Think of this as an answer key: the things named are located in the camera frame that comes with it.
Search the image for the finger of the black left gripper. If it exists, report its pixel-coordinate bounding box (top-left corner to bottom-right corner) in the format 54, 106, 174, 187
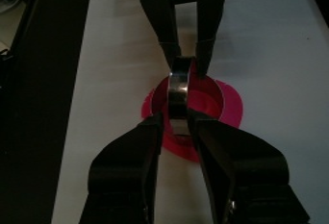
135, 0, 183, 70
194, 0, 230, 80

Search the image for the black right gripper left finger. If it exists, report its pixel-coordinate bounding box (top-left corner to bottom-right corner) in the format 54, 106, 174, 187
79, 111, 166, 224

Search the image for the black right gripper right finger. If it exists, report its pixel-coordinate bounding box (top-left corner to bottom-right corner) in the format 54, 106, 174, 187
185, 107, 313, 224

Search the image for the white cutting mat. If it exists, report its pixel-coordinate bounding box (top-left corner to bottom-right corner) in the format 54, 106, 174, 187
50, 0, 329, 224

